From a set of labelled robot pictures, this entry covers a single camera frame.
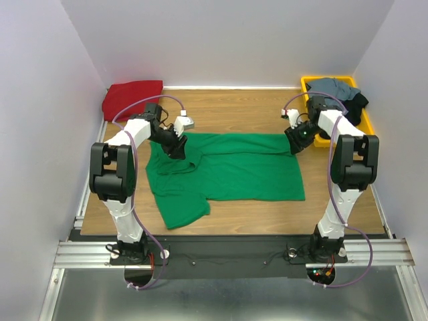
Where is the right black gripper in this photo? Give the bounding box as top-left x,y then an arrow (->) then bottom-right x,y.
284,120 -> 323,154

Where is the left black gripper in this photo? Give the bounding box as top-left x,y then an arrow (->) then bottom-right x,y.
149,123 -> 188,160

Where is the green t shirt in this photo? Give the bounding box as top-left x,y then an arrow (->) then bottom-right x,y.
146,133 -> 306,229

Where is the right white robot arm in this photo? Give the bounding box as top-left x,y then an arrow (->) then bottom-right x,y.
281,92 -> 379,261

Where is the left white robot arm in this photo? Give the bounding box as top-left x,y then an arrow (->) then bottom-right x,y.
89,103 -> 194,264

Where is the grey blue t shirt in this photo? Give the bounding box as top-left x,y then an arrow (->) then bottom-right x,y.
306,78 -> 361,103

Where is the black t shirt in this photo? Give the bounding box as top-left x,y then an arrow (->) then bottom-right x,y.
342,93 -> 368,126

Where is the yellow plastic bin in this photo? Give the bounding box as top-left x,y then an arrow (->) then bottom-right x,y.
300,76 -> 374,134

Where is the folded red t shirt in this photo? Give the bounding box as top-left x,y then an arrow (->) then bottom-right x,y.
102,80 -> 163,122

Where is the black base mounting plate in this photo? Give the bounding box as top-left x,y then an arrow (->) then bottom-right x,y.
110,235 -> 347,280

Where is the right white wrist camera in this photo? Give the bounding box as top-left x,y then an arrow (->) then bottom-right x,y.
281,109 -> 300,128

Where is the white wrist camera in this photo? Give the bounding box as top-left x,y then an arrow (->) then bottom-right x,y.
173,110 -> 195,137
281,109 -> 300,128

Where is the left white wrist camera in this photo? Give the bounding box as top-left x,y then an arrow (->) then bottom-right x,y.
173,110 -> 195,137

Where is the aluminium frame rail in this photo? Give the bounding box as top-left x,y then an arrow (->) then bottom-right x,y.
53,239 -> 415,269

